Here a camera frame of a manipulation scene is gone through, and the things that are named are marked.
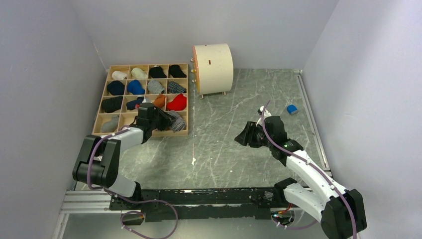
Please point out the orange rolled sock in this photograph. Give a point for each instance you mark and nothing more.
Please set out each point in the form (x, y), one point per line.
(160, 101)

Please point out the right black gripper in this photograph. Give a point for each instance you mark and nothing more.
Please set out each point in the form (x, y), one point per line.
(247, 137)

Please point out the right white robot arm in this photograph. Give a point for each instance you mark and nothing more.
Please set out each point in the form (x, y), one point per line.
(339, 211)

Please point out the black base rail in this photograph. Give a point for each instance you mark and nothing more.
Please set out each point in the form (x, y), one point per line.
(260, 203)

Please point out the red rolled sock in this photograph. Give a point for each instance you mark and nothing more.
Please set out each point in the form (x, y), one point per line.
(179, 103)

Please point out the white rolled sock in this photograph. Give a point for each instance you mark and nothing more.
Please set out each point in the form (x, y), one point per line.
(118, 75)

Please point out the aluminium frame rail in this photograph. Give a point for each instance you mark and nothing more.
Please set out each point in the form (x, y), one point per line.
(83, 202)

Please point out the cream rolled sock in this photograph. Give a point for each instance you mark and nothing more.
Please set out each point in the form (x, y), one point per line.
(138, 73)

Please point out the black rolled sock right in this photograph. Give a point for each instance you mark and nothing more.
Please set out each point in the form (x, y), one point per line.
(176, 71)

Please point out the dark navy rolled sock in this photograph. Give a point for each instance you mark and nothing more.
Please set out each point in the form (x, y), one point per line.
(131, 105)

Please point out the black ribbed rolled sock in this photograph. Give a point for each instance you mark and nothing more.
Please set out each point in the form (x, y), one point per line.
(110, 105)

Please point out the striped dark rolled sock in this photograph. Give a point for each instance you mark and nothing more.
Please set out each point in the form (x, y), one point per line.
(175, 88)

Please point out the grey striped underwear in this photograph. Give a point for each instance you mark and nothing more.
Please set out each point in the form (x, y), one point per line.
(178, 124)

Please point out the light grey rolled sock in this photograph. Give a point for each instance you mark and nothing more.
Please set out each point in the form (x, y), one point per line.
(111, 125)

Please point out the blue small object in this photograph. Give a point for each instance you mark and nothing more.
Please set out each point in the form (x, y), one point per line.
(292, 109)

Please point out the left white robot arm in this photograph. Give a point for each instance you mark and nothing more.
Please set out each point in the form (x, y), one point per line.
(97, 163)

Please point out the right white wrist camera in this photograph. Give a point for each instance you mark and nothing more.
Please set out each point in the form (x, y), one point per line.
(263, 113)

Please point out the wooden compartment tray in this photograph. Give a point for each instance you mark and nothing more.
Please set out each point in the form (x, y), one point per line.
(126, 117)

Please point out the cream cylindrical drum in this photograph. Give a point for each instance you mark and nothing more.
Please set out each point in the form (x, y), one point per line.
(213, 69)

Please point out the blue rolled sock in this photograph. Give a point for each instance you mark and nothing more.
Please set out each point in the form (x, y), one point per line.
(135, 87)

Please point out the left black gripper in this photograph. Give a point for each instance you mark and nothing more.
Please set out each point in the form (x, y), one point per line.
(166, 122)

